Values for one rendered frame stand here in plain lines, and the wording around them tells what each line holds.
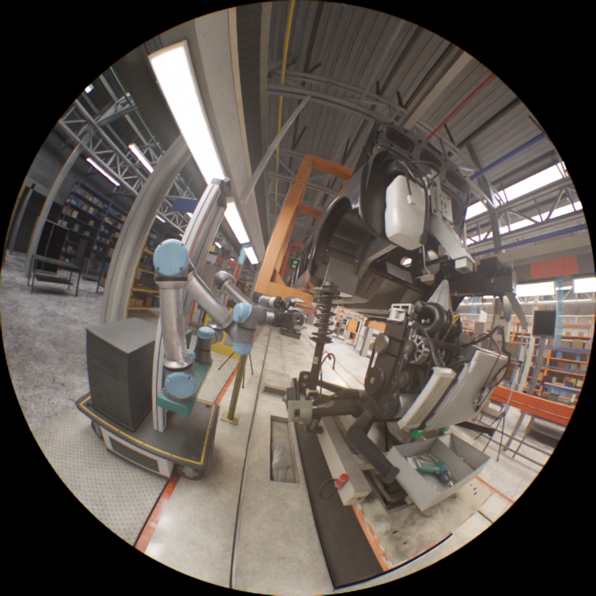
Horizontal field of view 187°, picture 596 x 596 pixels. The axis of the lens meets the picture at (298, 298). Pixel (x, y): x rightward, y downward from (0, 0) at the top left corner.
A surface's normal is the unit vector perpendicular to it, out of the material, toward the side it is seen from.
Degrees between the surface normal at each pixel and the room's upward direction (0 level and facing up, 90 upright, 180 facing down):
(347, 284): 90
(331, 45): 180
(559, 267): 90
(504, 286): 90
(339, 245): 127
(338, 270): 90
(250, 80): 180
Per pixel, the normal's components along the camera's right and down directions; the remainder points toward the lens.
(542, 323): -0.95, -0.29
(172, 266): 0.55, -0.08
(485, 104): -0.28, 0.96
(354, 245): -0.11, 0.62
